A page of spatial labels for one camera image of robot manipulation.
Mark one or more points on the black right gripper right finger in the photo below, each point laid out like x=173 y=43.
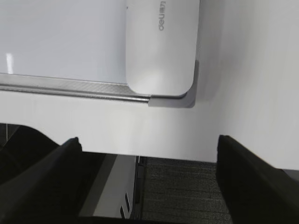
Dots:
x=254 y=191

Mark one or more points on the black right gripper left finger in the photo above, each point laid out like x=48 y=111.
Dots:
x=46 y=192

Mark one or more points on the white board eraser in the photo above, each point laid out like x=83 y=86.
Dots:
x=161 y=41

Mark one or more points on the white cabinet under table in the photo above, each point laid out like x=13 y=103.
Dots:
x=112 y=191

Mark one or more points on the white board with grey frame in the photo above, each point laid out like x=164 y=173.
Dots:
x=73 y=48

